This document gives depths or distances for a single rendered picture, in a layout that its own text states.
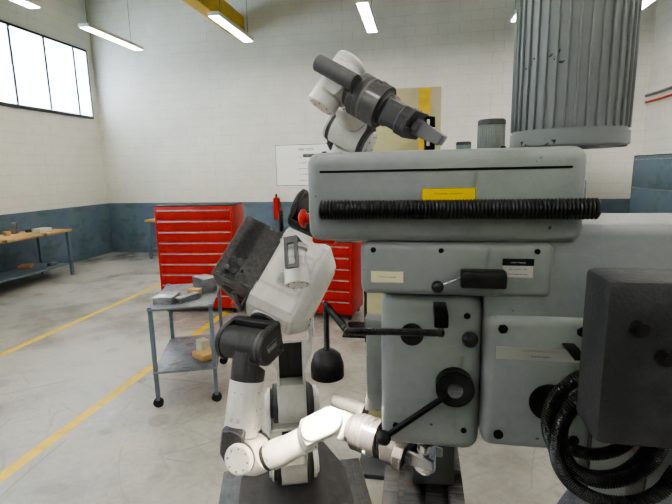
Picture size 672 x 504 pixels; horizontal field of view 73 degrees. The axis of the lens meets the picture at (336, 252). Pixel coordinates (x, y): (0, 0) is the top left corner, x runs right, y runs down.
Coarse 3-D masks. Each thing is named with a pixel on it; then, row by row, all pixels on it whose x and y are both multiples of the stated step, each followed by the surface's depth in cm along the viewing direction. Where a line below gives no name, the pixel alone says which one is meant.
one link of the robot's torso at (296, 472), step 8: (272, 424) 170; (280, 424) 170; (288, 424) 170; (296, 424) 169; (272, 432) 166; (280, 432) 166; (288, 432) 171; (304, 456) 178; (312, 456) 183; (288, 464) 175; (296, 464) 176; (304, 464) 176; (312, 464) 181; (280, 472) 178; (288, 472) 178; (296, 472) 178; (304, 472) 179; (312, 472) 181; (280, 480) 179; (288, 480) 179; (296, 480) 180; (304, 480) 181
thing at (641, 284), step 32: (608, 288) 53; (640, 288) 52; (608, 320) 54; (640, 320) 53; (608, 352) 54; (640, 352) 54; (608, 384) 55; (640, 384) 54; (608, 416) 56; (640, 416) 55
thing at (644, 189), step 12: (636, 156) 760; (648, 156) 720; (660, 156) 684; (636, 168) 758; (648, 168) 718; (660, 168) 682; (636, 180) 757; (648, 180) 717; (660, 180) 681; (636, 192) 757; (648, 192) 717; (660, 192) 681; (636, 204) 756; (648, 204) 716; (660, 204) 680
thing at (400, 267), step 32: (384, 256) 83; (416, 256) 82; (448, 256) 80; (480, 256) 80; (512, 256) 79; (544, 256) 78; (384, 288) 84; (416, 288) 83; (448, 288) 82; (512, 288) 79; (544, 288) 79
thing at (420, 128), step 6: (420, 120) 87; (414, 126) 87; (420, 126) 88; (426, 126) 87; (414, 132) 88; (420, 132) 88; (426, 132) 87; (432, 132) 87; (438, 132) 86; (426, 138) 87; (432, 138) 87; (438, 138) 86; (438, 144) 87
